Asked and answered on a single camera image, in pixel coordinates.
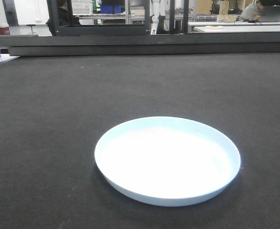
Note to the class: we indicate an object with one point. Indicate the black stool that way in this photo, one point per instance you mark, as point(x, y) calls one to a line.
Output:
point(31, 32)

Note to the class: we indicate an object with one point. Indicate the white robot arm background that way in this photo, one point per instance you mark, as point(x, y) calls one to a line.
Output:
point(157, 12)

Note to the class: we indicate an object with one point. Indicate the white background desk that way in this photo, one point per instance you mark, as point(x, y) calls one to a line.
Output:
point(241, 29)

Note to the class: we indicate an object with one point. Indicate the pink object on desk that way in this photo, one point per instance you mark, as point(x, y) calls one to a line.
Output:
point(213, 27)

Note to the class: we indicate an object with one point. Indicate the black metal frame rack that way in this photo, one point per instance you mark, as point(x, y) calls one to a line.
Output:
point(113, 29)

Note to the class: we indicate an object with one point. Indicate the light blue round tray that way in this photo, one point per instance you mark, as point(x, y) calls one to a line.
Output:
point(167, 161)

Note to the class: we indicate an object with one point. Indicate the grey laptop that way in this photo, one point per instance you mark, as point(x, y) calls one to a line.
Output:
point(270, 14)

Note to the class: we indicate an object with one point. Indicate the person in black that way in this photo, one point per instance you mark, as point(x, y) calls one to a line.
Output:
point(63, 16)

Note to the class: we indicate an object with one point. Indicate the seated person in grey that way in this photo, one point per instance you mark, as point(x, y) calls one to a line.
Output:
point(252, 11)

